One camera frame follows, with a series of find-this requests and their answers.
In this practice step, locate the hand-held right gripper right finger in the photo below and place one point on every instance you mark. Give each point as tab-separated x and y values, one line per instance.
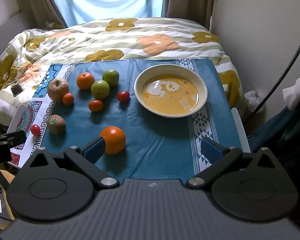
210	150

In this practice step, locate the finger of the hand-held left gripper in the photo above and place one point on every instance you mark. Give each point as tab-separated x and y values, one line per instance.
13	137

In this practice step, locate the patterned white and blue cloth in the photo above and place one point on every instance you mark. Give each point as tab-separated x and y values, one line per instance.
41	80

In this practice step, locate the red cherry tomato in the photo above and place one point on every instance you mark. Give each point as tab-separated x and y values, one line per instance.
123	96
35	129

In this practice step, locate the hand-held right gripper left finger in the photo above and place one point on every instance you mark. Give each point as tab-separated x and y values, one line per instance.
94	150

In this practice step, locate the kiwi with green sticker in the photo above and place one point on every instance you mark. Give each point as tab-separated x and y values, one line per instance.
57	124

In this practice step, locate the clear plastic bag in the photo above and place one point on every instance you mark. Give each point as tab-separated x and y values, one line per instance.
253	100

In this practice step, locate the black phone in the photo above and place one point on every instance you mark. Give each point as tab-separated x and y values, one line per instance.
16	90

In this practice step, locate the wrinkled brown apple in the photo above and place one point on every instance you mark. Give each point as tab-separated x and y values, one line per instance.
58	88

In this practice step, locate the dark blue cloth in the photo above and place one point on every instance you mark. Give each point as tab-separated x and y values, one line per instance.
277	132

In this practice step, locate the cream bowl with yellow print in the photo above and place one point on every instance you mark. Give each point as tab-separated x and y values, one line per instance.
170	93

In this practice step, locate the small mandarin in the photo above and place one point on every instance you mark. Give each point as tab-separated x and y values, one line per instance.
95	105
68	99

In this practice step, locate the green apple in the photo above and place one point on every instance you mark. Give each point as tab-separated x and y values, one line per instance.
100	90
111	78

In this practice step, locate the teal cloth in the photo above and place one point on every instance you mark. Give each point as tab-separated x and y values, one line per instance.
152	135

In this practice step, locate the large orange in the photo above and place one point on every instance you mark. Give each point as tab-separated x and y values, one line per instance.
113	140

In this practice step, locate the floral striped blanket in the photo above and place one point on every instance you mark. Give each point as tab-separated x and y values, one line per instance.
140	30

